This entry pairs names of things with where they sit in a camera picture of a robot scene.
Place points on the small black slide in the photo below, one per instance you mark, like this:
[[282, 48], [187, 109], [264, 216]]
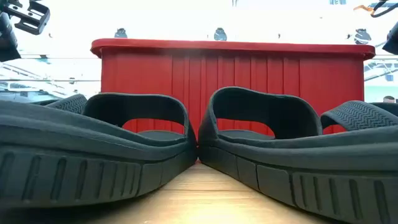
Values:
[[387, 107]]

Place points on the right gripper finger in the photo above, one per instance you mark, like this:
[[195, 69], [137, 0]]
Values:
[[392, 42]]

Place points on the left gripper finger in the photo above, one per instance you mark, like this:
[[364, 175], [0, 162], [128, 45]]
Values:
[[7, 40]]

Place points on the black flip-flop sandal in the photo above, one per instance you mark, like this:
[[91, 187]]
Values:
[[70, 104], [357, 115]]

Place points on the yellow tape tag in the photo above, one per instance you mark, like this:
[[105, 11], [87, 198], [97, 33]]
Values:
[[362, 8]]

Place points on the black thick-soled slide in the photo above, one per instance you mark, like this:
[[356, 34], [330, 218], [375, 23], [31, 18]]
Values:
[[93, 174], [311, 186]]

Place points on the dark ceiling fixture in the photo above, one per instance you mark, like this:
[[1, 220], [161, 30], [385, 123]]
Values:
[[220, 35], [362, 36], [120, 33]]

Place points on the red plastic bin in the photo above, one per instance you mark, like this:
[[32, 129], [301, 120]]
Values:
[[236, 68]]

